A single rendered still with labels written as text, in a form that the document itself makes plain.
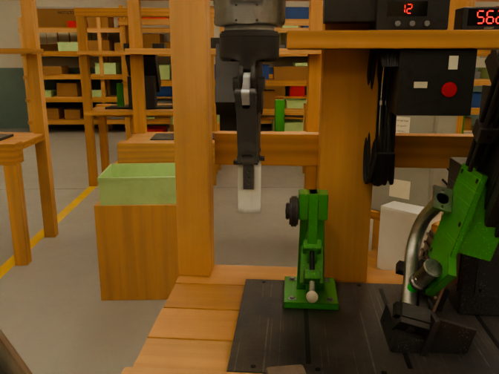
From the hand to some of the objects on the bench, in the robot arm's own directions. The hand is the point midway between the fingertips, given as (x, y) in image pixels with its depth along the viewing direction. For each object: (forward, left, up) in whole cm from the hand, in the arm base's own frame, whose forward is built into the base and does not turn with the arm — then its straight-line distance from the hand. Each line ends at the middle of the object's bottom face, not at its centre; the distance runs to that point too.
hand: (249, 187), depth 69 cm
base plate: (+41, -46, -46) cm, 77 cm away
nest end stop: (+30, -28, -41) cm, 58 cm away
